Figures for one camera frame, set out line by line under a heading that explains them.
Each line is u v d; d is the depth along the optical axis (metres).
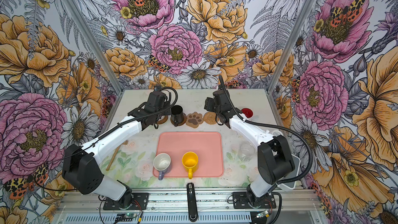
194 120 1.05
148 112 0.61
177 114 0.97
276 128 0.47
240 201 0.73
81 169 0.42
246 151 0.90
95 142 0.46
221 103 0.66
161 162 0.84
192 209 0.71
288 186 0.73
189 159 0.87
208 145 0.94
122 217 0.73
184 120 1.04
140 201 0.75
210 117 1.05
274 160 0.45
